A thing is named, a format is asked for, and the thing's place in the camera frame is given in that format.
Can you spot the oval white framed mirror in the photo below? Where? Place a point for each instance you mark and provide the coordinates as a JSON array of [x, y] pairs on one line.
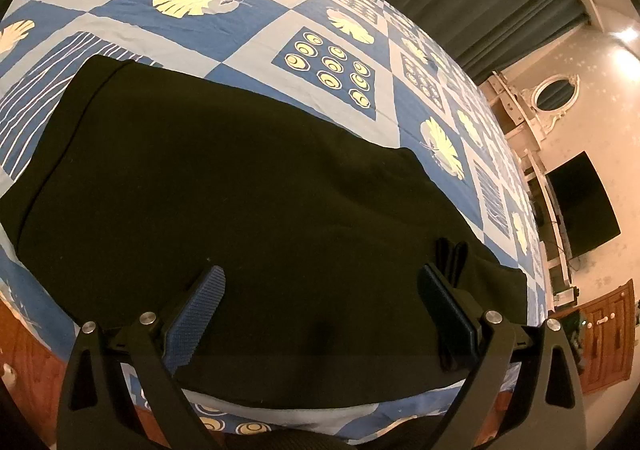
[[553, 98]]

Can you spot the black television screen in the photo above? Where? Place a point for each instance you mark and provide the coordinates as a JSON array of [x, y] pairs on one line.
[[586, 211]]

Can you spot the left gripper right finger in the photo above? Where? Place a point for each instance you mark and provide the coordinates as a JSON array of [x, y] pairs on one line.
[[546, 410]]

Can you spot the black pants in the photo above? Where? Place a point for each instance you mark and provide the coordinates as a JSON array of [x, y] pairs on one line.
[[144, 179]]

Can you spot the white tv console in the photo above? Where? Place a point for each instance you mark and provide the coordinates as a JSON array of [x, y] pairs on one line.
[[561, 294]]

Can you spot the white dressing table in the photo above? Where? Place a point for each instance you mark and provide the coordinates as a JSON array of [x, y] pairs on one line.
[[517, 120]]

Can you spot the blue patterned bed sheet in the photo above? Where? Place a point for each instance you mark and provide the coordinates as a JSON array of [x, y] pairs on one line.
[[359, 63]]

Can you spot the brown wooden door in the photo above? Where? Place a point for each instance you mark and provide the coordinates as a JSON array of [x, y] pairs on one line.
[[609, 339]]

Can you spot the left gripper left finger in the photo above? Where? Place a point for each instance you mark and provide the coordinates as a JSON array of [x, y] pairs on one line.
[[96, 410]]

